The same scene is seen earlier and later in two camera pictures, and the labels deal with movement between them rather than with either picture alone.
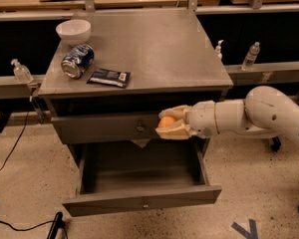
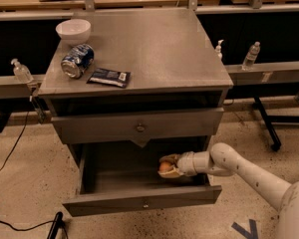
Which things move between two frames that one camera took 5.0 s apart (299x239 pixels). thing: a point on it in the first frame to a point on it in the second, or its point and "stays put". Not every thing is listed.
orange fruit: x=165 y=121 to x=164 y=166
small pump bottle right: x=218 y=50 stays put
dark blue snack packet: x=102 y=76 stays put
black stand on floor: x=57 y=224 stays put
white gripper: x=202 y=118 to x=187 y=165
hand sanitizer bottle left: x=21 y=72 stays put
